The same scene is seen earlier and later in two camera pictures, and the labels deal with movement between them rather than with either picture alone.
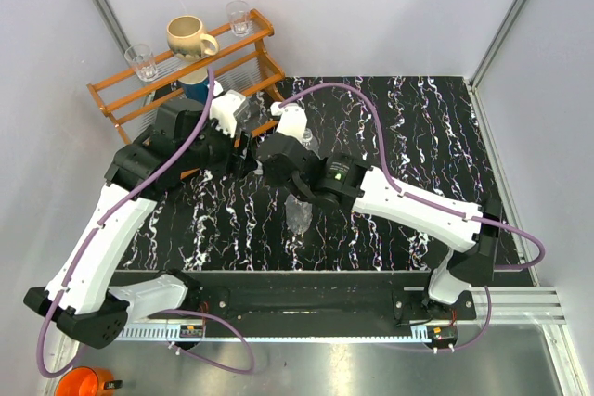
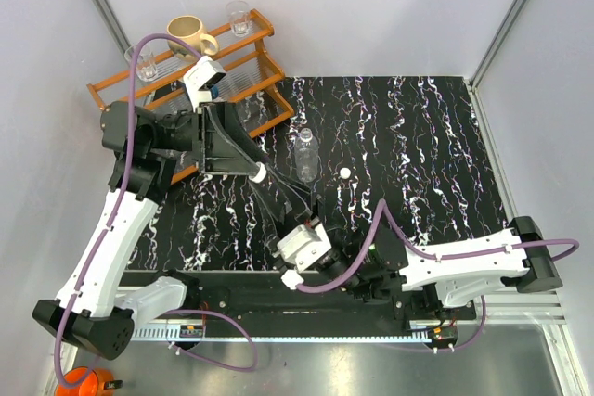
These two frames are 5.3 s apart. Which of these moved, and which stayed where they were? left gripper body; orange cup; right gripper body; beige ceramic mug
Moved: right gripper body
Stayed: left gripper body; orange cup; beige ceramic mug
